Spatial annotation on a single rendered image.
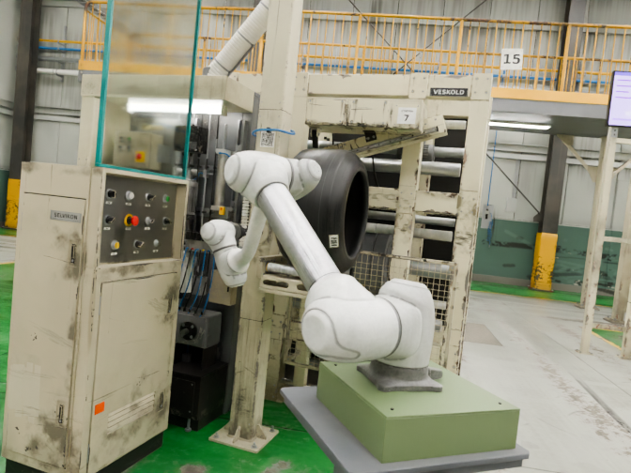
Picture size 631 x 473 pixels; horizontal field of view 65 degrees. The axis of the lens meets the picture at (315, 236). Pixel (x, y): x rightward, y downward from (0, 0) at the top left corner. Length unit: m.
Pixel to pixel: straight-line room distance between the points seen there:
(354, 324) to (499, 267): 10.63
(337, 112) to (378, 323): 1.64
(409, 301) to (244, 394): 1.49
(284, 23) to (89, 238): 1.35
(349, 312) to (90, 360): 1.19
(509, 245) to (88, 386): 10.42
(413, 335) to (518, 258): 10.55
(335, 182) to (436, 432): 1.21
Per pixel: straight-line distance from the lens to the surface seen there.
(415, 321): 1.31
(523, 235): 11.81
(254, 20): 3.01
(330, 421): 1.38
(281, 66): 2.54
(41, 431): 2.31
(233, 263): 2.02
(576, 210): 12.19
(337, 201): 2.13
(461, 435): 1.32
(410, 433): 1.23
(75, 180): 2.06
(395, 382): 1.35
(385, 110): 2.60
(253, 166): 1.52
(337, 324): 1.14
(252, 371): 2.58
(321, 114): 2.68
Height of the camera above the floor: 1.19
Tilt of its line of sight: 3 degrees down
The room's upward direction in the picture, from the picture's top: 6 degrees clockwise
